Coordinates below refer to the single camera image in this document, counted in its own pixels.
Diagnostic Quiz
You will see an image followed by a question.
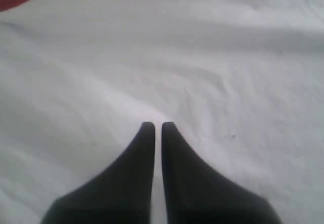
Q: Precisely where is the white t-shirt red Chinese logo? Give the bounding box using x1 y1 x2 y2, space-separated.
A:
1 0 323 223

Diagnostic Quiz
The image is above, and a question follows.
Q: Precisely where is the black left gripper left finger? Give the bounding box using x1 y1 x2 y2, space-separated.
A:
41 122 155 223

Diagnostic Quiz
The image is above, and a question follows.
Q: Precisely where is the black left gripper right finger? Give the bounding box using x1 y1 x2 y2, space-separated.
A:
161 122 281 223

